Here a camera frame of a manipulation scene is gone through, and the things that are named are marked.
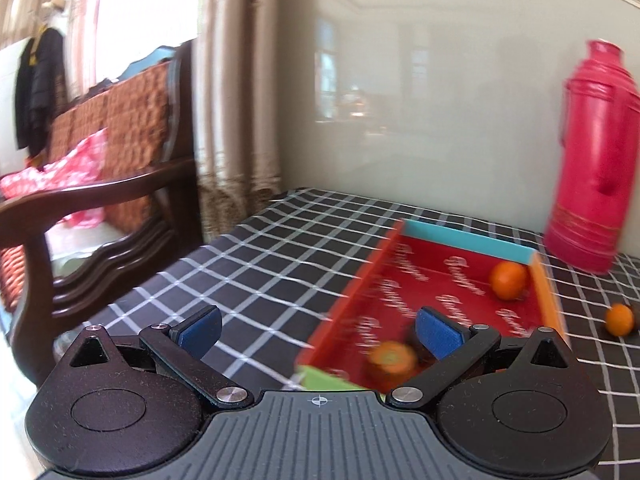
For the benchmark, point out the orange mandarin inside box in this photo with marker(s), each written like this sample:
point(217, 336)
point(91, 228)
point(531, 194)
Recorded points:
point(391, 361)

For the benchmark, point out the beige hat on rack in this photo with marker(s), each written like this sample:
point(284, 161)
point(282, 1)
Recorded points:
point(55, 5)

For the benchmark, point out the beige curtain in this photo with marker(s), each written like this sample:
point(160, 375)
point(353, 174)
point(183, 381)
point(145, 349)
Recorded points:
point(235, 111)

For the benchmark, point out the pink plastic bag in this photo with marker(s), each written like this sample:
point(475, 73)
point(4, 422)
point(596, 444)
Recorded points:
point(81, 166)

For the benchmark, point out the orange mandarin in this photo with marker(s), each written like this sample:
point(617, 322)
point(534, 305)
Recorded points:
point(391, 361)
point(620, 320)
point(508, 280)

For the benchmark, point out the black coat on rack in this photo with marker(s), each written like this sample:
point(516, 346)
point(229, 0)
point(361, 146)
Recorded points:
point(40, 90)

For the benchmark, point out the red cardboard box tray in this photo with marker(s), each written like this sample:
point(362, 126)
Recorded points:
point(417, 265)

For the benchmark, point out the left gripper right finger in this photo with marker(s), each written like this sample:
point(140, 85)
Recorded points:
point(458, 351)

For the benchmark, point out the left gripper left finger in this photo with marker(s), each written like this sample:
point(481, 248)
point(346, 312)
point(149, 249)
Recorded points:
point(180, 348)

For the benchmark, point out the dark wooden armchair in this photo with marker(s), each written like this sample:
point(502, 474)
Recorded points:
point(67, 253)

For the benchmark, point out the red thermos flask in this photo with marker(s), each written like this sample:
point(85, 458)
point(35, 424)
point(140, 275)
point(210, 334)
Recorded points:
point(600, 141)

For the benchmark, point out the black white checkered tablecloth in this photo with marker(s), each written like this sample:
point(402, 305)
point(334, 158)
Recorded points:
point(277, 273)

